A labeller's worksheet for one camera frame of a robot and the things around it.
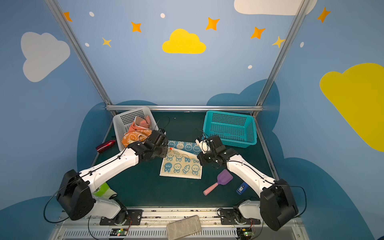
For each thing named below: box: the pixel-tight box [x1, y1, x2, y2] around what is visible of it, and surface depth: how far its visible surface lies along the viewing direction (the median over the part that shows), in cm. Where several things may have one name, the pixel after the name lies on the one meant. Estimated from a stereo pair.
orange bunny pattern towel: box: [122, 129, 153, 147], surface depth 96 cm
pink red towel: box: [128, 115, 152, 133], surface depth 106 cm
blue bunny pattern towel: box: [159, 140, 203, 180], surface depth 94 cm
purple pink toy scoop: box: [203, 169, 234, 196], surface depth 89 cm
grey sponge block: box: [166, 215, 202, 240], surface depth 70 cm
